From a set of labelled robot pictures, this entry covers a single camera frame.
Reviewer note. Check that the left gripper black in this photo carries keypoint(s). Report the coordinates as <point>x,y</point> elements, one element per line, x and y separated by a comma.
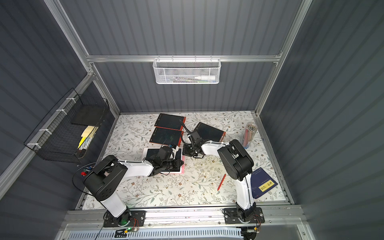
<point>178,162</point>

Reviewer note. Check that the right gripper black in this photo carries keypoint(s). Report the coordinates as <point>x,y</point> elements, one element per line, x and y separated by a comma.
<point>192,143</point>

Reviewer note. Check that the pink white writing tablet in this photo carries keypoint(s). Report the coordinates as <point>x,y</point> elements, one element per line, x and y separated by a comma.
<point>150,153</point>

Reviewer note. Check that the red tablet front with scribbles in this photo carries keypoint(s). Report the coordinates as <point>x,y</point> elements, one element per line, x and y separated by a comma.
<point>165,136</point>

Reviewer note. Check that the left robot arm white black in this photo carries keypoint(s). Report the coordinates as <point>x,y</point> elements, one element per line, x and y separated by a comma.
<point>102,181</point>

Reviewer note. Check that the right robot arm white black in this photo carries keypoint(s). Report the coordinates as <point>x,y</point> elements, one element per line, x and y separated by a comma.
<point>237,163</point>

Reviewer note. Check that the red stylus diagonal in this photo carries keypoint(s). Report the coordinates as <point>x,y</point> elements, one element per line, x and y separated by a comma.
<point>221,182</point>

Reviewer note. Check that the clear cup of pencils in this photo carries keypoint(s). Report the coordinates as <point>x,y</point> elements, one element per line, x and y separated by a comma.
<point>249,133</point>

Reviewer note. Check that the white marker in basket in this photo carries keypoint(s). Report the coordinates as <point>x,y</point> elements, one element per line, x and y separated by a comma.
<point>206,78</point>

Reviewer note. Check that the dark blue notebook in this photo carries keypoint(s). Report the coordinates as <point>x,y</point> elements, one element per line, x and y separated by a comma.
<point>261,183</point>

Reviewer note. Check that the pink pen cup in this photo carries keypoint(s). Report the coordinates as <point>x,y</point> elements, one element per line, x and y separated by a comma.
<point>85,170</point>

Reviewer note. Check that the yellow sticky notes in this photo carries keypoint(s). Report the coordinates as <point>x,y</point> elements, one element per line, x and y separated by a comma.
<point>87,137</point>

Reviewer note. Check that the black pad in basket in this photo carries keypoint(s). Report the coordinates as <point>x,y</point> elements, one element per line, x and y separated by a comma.
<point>89,115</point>

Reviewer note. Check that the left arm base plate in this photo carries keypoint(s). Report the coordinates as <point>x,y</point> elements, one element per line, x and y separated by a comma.
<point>129,219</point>

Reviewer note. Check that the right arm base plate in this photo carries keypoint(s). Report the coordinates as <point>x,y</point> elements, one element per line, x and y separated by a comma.
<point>239,216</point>

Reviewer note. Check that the white wire mesh basket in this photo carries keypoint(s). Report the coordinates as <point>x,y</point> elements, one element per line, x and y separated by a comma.
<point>183,73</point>

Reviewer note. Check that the black wire wall basket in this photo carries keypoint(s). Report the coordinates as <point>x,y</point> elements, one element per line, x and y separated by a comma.
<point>57,139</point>

